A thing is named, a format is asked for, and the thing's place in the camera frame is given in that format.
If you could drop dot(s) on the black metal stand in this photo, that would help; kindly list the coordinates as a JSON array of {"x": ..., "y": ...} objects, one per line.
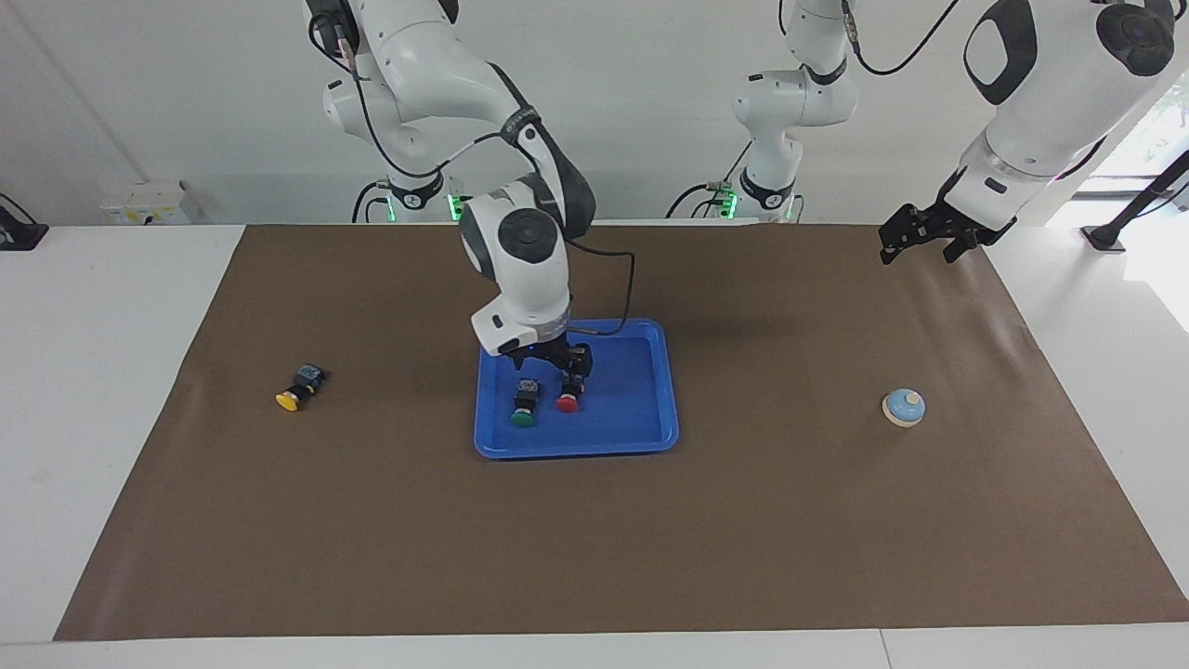
[{"x": 1105, "y": 237}]

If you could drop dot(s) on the black clamp bracket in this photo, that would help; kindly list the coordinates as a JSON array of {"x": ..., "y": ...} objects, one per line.
[{"x": 19, "y": 237}]

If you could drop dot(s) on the blue plastic tray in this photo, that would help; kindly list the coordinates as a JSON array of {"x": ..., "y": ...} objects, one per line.
[{"x": 622, "y": 409}]

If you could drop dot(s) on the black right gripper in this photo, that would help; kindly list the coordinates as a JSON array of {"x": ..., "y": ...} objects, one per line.
[{"x": 548, "y": 350}]

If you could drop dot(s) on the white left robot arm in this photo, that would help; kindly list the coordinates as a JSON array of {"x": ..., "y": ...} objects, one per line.
[{"x": 1050, "y": 121}]

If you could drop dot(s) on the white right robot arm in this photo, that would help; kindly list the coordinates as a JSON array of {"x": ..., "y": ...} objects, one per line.
[{"x": 525, "y": 279}]

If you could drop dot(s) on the yellow mushroom push button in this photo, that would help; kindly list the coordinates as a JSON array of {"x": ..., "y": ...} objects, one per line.
[{"x": 290, "y": 400}]

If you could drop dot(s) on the green mushroom push button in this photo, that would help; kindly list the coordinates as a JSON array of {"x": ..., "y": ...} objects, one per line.
[{"x": 523, "y": 419}]

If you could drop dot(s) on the red mushroom push button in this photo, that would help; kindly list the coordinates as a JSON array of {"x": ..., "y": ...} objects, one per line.
[{"x": 567, "y": 404}]

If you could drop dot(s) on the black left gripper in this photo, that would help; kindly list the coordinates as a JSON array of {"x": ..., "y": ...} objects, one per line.
[{"x": 938, "y": 223}]

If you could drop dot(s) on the brown table mat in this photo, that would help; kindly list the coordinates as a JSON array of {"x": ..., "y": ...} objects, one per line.
[{"x": 594, "y": 539}]

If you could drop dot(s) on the white wall socket box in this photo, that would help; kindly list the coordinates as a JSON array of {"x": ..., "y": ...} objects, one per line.
[{"x": 144, "y": 204}]

